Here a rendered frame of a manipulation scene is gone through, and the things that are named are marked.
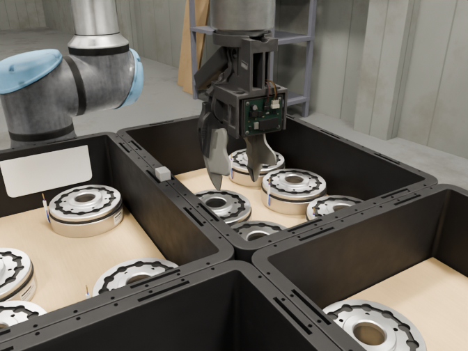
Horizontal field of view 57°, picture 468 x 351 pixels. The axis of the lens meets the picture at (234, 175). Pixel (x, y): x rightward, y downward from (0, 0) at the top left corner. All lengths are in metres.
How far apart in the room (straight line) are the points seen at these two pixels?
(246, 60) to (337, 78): 3.32
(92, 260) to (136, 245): 0.06
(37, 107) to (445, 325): 0.71
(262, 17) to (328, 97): 3.40
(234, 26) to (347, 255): 0.28
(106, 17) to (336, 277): 0.63
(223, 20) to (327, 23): 3.34
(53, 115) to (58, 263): 0.34
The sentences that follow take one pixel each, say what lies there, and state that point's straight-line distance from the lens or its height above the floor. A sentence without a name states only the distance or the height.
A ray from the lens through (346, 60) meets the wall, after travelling 3.73.
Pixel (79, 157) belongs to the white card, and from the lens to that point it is 0.72.
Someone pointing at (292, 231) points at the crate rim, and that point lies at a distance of 0.44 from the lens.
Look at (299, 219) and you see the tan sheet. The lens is 0.66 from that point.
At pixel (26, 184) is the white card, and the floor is 0.88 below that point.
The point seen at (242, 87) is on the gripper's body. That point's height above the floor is 1.04.
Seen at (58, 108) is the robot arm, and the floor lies 0.94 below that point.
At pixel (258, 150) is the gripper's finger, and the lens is 0.61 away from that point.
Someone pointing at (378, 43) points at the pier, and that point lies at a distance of 3.37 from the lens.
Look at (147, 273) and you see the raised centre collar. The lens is 0.50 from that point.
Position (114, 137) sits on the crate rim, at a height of 0.93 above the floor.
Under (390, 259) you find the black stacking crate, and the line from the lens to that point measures 0.55.
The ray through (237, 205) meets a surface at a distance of 0.62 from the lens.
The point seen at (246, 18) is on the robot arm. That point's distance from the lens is 0.51.
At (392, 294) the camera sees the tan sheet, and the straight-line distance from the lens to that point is 0.55.
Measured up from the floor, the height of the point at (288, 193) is 0.86.
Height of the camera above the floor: 1.17
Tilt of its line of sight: 26 degrees down
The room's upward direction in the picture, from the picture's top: straight up
